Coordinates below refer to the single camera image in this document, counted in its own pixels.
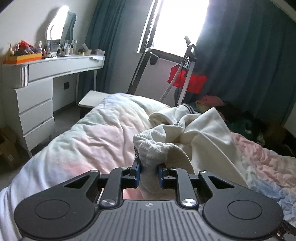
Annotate white sweatshirt garment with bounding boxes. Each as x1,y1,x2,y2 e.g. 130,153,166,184
133,104,248,200

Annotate dark clothes pile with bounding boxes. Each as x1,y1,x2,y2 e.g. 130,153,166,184
216,104,295,157

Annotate pastel pink blue quilt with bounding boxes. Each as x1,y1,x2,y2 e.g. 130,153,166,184
1,93,295,240

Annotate pink clothing pile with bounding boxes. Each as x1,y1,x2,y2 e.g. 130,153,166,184
195,95,225,113

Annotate white stool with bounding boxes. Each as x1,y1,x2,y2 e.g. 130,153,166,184
78,90,109,109

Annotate red bag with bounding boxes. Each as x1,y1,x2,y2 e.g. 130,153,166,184
167,64,208,95

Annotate cardboard box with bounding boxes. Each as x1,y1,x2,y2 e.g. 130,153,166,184
1,126,21,169

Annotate white dressing table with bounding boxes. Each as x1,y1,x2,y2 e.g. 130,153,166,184
1,55,105,153

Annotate cosmetic bottles on desk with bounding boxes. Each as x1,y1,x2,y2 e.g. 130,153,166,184
56,40,77,57

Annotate teal curtain left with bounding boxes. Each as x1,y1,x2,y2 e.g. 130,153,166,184
77,0,153,103

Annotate orange tray with clutter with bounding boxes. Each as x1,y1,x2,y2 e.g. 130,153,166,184
3,40,43,65

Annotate lit vanity mirror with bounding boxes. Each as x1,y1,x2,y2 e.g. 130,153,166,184
45,5,77,58

